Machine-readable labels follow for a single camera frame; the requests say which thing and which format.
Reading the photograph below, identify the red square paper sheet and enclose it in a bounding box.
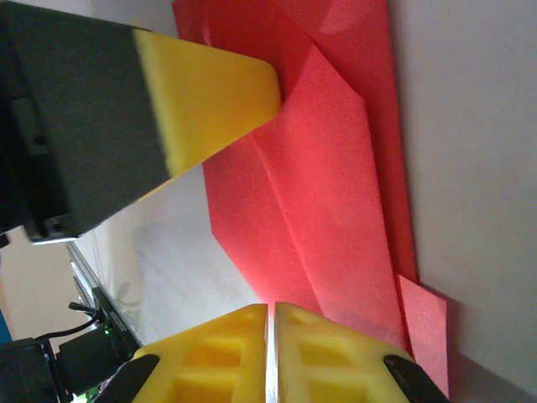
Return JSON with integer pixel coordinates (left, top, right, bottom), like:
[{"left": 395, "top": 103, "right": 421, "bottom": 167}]
[{"left": 171, "top": 0, "right": 450, "bottom": 400}]

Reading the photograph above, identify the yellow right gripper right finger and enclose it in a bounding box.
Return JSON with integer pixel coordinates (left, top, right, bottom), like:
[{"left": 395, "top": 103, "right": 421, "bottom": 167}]
[{"left": 274, "top": 301, "right": 452, "bottom": 403}]

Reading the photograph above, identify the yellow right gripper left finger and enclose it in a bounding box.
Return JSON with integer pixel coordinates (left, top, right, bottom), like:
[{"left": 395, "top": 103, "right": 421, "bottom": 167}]
[{"left": 98, "top": 303, "right": 270, "bottom": 403}]

